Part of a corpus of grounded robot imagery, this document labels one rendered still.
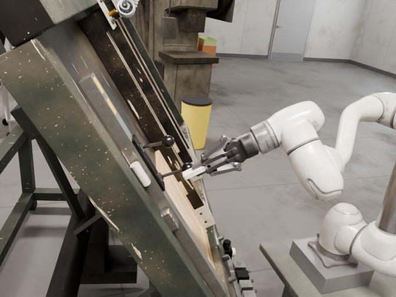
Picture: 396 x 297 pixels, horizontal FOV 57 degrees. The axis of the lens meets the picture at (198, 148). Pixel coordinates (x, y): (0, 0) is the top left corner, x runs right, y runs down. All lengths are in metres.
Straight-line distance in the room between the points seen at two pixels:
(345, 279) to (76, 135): 1.42
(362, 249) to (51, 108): 1.39
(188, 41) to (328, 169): 5.49
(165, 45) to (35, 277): 4.30
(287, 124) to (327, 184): 0.20
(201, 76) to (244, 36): 5.95
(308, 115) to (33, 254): 2.47
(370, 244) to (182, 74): 4.58
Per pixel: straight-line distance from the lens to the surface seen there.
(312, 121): 1.09
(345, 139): 1.25
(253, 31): 11.96
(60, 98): 0.82
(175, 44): 6.28
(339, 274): 1.87
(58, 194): 3.46
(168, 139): 1.06
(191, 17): 5.86
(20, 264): 3.05
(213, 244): 1.73
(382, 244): 1.71
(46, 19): 0.79
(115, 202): 0.91
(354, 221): 1.79
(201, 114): 4.58
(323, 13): 13.17
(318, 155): 1.06
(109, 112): 1.08
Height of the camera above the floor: 1.97
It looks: 24 degrees down
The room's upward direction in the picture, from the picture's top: 7 degrees clockwise
